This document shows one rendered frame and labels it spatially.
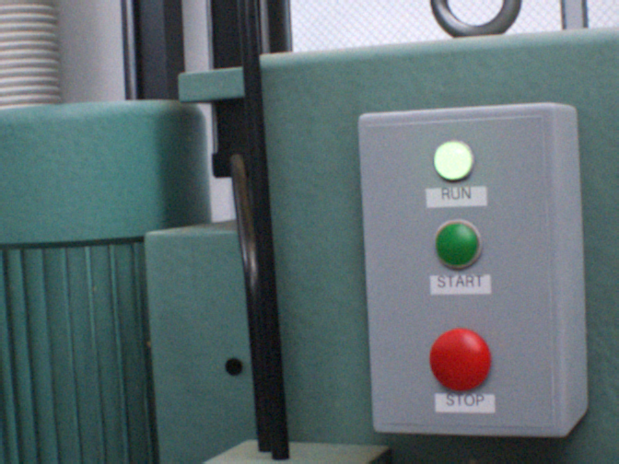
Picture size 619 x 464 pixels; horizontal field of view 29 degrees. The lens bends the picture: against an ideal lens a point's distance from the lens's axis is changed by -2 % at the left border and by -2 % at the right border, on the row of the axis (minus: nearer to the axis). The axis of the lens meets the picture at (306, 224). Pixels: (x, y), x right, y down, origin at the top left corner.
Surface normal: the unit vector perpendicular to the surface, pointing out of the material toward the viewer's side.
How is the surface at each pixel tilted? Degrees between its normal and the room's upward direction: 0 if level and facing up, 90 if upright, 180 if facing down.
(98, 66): 90
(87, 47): 90
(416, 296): 90
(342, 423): 90
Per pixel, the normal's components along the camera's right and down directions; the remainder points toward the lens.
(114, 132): 0.44, 0.03
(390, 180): -0.39, 0.07
